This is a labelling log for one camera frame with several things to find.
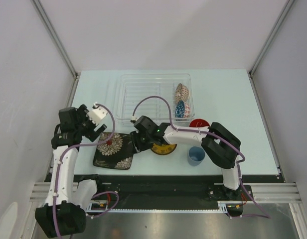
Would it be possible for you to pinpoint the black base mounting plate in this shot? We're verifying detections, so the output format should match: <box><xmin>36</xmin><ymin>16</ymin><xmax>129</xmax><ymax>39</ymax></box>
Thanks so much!
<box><xmin>43</xmin><ymin>173</ymin><xmax>286</xmax><ymax>217</ymax></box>

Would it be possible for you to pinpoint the blue triangle patterned bowl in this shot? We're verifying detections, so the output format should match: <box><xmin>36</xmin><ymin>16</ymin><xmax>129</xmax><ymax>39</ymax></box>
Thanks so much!
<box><xmin>175</xmin><ymin>100</ymin><xmax>191</xmax><ymax>118</ymax></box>

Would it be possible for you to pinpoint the right aluminium frame post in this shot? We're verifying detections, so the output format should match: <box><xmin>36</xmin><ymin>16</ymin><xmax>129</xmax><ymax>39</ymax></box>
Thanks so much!
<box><xmin>249</xmin><ymin>0</ymin><xmax>297</xmax><ymax>75</ymax></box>

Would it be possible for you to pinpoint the aluminium frame post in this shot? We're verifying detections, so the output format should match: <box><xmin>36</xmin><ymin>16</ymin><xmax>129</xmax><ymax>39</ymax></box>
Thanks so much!
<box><xmin>30</xmin><ymin>0</ymin><xmax>78</xmax><ymax>79</ymax></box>
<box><xmin>249</xmin><ymin>0</ymin><xmax>297</xmax><ymax>75</ymax></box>

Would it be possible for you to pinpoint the purple cable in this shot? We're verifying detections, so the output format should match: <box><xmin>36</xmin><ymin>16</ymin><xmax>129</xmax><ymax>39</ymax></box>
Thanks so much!
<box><xmin>131</xmin><ymin>96</ymin><xmax>271</xmax><ymax>220</ymax></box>
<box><xmin>52</xmin><ymin>103</ymin><xmax>120</xmax><ymax>239</ymax></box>

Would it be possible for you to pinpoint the left aluminium frame post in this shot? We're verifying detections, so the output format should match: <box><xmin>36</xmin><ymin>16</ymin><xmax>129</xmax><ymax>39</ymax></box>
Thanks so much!
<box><xmin>30</xmin><ymin>0</ymin><xmax>78</xmax><ymax>79</ymax></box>

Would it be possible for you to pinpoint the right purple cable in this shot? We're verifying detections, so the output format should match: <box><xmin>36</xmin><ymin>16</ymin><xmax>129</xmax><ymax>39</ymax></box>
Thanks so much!
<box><xmin>131</xmin><ymin>96</ymin><xmax>271</xmax><ymax>220</ymax></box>

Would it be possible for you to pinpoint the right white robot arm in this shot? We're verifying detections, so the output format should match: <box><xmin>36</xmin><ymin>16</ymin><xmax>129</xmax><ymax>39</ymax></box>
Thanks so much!
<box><xmin>130</xmin><ymin>116</ymin><xmax>245</xmax><ymax>200</ymax></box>

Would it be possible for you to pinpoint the aluminium front rail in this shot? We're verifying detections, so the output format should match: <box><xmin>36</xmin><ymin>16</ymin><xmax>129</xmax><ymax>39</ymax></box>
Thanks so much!
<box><xmin>29</xmin><ymin>182</ymin><xmax>302</xmax><ymax>203</ymax></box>

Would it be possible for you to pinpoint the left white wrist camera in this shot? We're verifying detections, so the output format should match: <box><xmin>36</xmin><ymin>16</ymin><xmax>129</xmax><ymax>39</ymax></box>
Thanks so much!
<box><xmin>87</xmin><ymin>103</ymin><xmax>108</xmax><ymax>125</ymax></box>

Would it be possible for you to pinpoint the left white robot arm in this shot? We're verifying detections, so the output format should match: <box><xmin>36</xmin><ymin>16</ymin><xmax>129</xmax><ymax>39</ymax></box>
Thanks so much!
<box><xmin>35</xmin><ymin>103</ymin><xmax>111</xmax><ymax>239</ymax></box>

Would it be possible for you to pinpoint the clear plastic dish rack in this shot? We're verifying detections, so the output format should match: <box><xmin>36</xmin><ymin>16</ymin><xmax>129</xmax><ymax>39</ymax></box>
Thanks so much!
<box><xmin>115</xmin><ymin>74</ymin><xmax>195</xmax><ymax>126</ymax></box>

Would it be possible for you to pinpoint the yellow brown round saucer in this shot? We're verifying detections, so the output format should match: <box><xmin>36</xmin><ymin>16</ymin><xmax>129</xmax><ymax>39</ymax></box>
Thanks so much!
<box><xmin>151</xmin><ymin>144</ymin><xmax>177</xmax><ymax>156</ymax></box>

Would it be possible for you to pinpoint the black floral square plate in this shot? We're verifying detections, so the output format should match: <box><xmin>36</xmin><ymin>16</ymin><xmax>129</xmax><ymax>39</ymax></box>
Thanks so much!
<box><xmin>93</xmin><ymin>133</ymin><xmax>134</xmax><ymax>170</ymax></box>

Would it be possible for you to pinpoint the light blue plastic cup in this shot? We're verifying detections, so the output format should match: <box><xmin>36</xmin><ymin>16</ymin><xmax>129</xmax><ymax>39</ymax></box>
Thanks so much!
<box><xmin>187</xmin><ymin>146</ymin><xmax>205</xmax><ymax>166</ymax></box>

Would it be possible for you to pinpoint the red interior dark mug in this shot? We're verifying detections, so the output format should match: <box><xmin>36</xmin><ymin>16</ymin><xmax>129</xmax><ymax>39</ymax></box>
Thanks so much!
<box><xmin>189</xmin><ymin>119</ymin><xmax>210</xmax><ymax>127</ymax></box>

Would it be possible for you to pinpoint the pink patterned bowl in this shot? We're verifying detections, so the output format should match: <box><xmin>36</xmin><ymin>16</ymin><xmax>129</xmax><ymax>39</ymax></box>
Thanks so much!
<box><xmin>174</xmin><ymin>83</ymin><xmax>190</xmax><ymax>103</ymax></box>

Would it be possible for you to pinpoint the light blue cable duct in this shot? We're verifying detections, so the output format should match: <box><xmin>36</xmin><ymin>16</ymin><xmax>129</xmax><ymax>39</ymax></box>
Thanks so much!
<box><xmin>86</xmin><ymin>201</ymin><xmax>227</xmax><ymax>214</ymax></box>

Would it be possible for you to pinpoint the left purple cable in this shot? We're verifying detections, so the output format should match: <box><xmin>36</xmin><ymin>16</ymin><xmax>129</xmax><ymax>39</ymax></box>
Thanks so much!
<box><xmin>52</xmin><ymin>103</ymin><xmax>120</xmax><ymax>239</ymax></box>

